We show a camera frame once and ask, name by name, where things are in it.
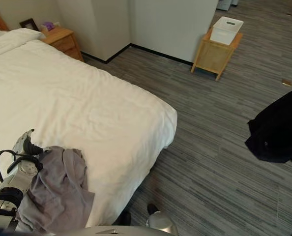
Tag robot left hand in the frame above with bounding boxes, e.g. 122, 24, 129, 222
12, 128, 44, 156

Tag grey garment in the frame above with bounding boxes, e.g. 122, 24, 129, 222
15, 145, 95, 234

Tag black garment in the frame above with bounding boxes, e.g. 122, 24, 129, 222
244, 86, 292, 164

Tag white duvet bed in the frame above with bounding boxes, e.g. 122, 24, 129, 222
0, 28, 178, 228

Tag wooden basket stand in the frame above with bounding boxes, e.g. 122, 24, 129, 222
190, 27, 243, 82

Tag white plastic laundry basket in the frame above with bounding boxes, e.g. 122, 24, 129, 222
209, 16, 244, 46

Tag white pillow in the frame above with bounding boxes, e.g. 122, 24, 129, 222
0, 28, 47, 59

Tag wooden nightstand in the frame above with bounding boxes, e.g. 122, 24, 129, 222
40, 27, 85, 63

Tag purple tissue box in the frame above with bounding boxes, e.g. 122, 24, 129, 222
41, 21, 56, 32

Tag black baseboard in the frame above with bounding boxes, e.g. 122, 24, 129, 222
80, 43, 195, 67

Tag white appliance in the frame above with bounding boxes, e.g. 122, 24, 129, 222
216, 0, 239, 12

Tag dark picture frame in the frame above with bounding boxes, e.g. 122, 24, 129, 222
19, 18, 40, 32

